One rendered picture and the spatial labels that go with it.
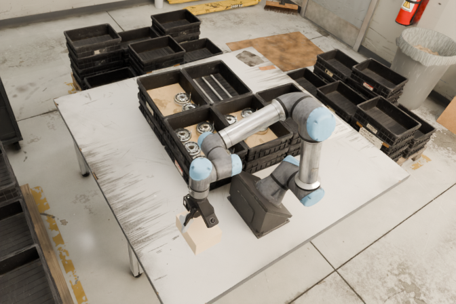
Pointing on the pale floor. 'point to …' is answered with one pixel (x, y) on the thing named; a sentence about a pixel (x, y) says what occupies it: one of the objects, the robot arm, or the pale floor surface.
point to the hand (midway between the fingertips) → (198, 226)
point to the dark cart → (8, 121)
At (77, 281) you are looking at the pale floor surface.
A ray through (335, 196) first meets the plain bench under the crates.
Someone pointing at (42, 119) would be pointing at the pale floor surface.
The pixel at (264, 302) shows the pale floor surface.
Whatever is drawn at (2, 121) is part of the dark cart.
